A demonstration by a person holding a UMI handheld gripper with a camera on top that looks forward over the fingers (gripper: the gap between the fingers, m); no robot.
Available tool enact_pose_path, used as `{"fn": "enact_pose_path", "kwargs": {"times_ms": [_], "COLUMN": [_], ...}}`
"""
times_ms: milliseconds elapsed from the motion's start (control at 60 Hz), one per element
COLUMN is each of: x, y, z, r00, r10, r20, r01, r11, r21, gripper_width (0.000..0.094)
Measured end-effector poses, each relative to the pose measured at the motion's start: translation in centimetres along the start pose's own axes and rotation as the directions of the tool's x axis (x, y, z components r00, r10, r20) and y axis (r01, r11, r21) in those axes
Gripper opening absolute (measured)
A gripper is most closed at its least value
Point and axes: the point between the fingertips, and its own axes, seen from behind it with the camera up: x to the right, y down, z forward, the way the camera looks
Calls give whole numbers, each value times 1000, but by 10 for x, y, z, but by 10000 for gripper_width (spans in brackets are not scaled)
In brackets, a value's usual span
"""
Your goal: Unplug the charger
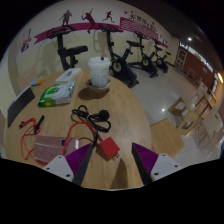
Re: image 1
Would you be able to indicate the brown round coaster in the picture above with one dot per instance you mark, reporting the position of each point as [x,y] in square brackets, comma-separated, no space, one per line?
[90,94]

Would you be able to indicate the row of black exercise bikes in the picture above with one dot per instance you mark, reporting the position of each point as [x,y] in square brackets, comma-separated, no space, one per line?
[63,50]

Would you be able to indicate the magenta wall banner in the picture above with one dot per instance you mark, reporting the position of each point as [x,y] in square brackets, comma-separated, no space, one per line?
[76,26]

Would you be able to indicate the white lidded cup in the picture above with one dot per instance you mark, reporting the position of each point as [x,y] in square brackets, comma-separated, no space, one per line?
[99,73]

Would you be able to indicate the black mouse pad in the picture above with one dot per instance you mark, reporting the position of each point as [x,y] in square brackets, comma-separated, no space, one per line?
[20,105]

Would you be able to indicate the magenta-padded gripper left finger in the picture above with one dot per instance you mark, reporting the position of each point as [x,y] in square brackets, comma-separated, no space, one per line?
[78,158]

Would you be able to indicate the group of wooden chairs and tables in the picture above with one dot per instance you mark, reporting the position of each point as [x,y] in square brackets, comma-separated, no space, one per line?
[166,136]

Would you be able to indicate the pink power strip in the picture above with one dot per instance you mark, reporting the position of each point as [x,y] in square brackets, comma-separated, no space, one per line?
[50,148]

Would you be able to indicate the white flat box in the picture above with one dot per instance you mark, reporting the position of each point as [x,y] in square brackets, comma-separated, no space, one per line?
[68,75]

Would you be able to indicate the round ceiling light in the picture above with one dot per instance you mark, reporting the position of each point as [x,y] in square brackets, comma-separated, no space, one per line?
[189,39]
[220,77]

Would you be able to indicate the green wet wipes pack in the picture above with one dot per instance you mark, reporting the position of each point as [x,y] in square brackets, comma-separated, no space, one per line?
[53,95]

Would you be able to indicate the small blue and orange object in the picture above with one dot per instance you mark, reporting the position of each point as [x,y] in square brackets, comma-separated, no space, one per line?
[37,82]

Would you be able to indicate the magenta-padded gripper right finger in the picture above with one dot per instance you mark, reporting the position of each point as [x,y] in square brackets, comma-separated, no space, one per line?
[146,158]

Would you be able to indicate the red charger block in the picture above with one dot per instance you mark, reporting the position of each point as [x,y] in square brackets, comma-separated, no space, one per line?
[108,146]

